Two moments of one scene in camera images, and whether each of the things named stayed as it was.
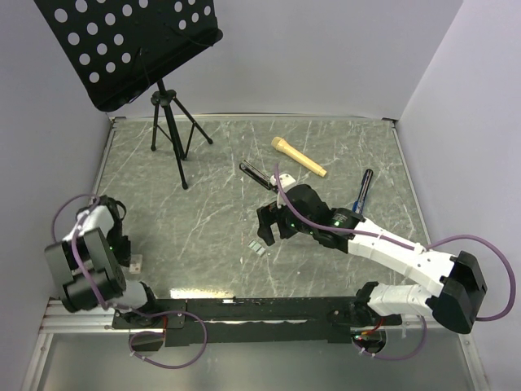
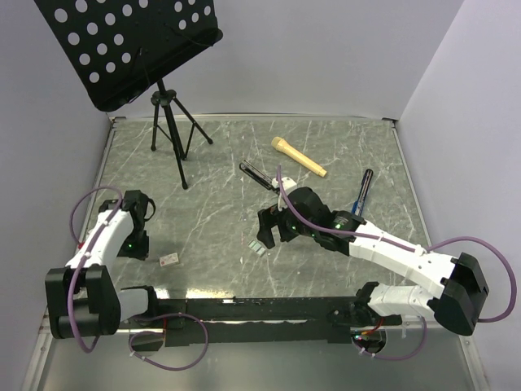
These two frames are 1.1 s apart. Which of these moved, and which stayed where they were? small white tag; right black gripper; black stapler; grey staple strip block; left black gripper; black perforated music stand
Moved: left black gripper; small white tag
Stayed: black perforated music stand; grey staple strip block; black stapler; right black gripper
